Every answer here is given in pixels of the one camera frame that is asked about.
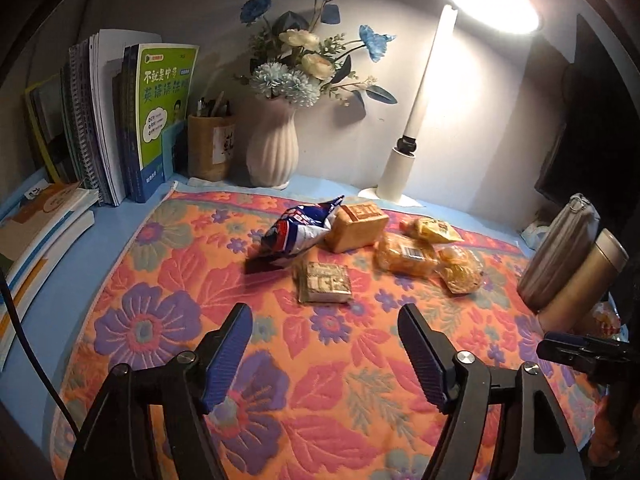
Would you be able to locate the upright book row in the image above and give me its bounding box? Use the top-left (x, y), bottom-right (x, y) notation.
top-left (24, 29), bottom-right (162, 206)

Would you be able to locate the brown pen holder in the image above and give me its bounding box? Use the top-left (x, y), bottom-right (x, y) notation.
top-left (188, 91), bottom-right (236, 182)

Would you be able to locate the floral orange table mat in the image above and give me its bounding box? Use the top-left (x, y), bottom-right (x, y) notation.
top-left (49, 186), bottom-right (604, 480)

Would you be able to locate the grey striped pouch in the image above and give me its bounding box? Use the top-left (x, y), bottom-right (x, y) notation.
top-left (516, 193), bottom-right (600, 313)

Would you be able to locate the orange toast bread pack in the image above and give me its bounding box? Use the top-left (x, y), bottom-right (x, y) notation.
top-left (324, 202), bottom-right (390, 254)

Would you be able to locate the red bread roll pack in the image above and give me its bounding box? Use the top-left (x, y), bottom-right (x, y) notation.
top-left (573, 301), bottom-right (622, 339)

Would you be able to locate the blue white snack bag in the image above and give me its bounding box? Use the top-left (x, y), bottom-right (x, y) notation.
top-left (257, 196), bottom-right (344, 266)

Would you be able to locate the white desk lamp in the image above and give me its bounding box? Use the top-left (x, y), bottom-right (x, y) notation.
top-left (357, 0), bottom-right (544, 207)

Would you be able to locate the nut bar clear pack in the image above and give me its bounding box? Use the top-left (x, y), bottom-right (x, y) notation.
top-left (297, 261), bottom-right (352, 304)

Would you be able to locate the round cracker bag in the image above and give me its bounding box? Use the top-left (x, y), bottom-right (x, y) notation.
top-left (436, 246), bottom-right (484, 295)

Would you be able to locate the flat book stack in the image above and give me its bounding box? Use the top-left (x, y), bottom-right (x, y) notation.
top-left (0, 179), bottom-right (101, 373)

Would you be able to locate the white ribbed vase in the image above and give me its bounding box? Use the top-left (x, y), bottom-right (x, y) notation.
top-left (246, 98), bottom-right (299, 190)

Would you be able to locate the gold thermos bottle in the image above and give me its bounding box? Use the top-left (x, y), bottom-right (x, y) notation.
top-left (537, 229), bottom-right (628, 333)

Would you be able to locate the green cover book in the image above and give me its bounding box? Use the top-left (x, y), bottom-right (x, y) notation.
top-left (118, 44), bottom-right (200, 203)

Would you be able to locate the artificial flower bouquet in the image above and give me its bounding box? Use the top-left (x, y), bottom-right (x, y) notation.
top-left (234, 0), bottom-right (397, 108)

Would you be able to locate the barcode bread bun pack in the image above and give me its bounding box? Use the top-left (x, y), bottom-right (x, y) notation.
top-left (374, 232), bottom-right (439, 278)

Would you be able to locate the yellow chips bag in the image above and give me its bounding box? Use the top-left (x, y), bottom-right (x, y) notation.
top-left (399, 217), bottom-right (463, 244)

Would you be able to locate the black cable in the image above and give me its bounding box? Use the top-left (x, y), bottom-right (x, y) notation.
top-left (0, 268), bottom-right (82, 438)

